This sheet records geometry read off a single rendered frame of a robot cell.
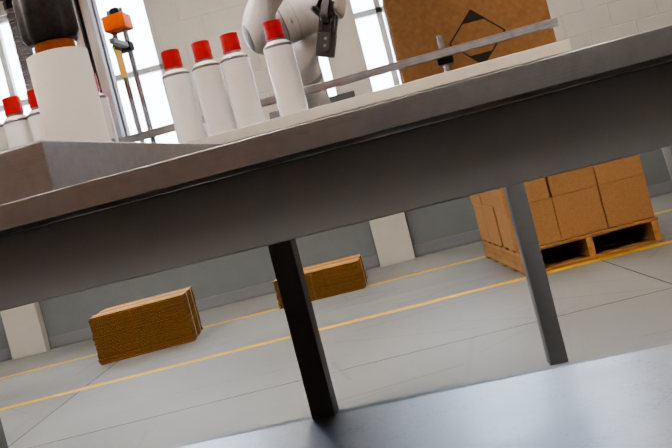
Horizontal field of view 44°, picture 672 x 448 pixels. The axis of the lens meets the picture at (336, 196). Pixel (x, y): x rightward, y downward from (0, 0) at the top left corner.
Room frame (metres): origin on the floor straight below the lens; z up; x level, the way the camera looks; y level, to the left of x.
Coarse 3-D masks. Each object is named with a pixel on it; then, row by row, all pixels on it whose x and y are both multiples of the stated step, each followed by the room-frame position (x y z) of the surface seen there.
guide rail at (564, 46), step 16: (544, 48) 1.35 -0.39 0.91; (560, 48) 1.35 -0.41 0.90; (480, 64) 1.37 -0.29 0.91; (496, 64) 1.37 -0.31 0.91; (512, 64) 1.36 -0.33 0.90; (416, 80) 1.39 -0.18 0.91; (432, 80) 1.38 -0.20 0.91; (448, 80) 1.38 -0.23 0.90; (368, 96) 1.40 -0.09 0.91; (384, 96) 1.40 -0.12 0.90; (400, 96) 1.39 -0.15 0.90; (304, 112) 1.42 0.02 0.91; (320, 112) 1.41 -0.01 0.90; (336, 112) 1.41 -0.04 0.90; (240, 128) 1.44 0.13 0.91; (256, 128) 1.43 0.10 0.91; (272, 128) 1.43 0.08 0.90
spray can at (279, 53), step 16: (272, 32) 1.45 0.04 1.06; (272, 48) 1.44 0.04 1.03; (288, 48) 1.44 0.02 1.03; (272, 64) 1.44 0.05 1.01; (288, 64) 1.44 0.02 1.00; (272, 80) 1.45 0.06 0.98; (288, 80) 1.44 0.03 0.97; (288, 96) 1.44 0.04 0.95; (304, 96) 1.45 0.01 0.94; (288, 112) 1.44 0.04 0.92
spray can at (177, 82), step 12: (168, 60) 1.47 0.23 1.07; (180, 60) 1.49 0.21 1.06; (168, 72) 1.47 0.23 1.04; (180, 72) 1.47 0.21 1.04; (168, 84) 1.47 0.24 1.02; (180, 84) 1.47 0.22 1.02; (192, 84) 1.49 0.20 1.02; (168, 96) 1.47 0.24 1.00; (180, 96) 1.47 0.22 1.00; (192, 96) 1.48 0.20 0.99; (180, 108) 1.47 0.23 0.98; (192, 108) 1.47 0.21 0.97; (180, 120) 1.47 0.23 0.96; (192, 120) 1.47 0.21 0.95; (180, 132) 1.47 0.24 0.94; (192, 132) 1.47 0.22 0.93; (204, 132) 1.49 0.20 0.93
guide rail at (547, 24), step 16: (512, 32) 1.43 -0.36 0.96; (528, 32) 1.42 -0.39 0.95; (448, 48) 1.45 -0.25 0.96; (464, 48) 1.44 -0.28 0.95; (400, 64) 1.46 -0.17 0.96; (416, 64) 1.46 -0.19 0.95; (336, 80) 1.48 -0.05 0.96; (352, 80) 1.47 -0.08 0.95; (272, 96) 1.50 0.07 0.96; (160, 128) 1.53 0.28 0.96
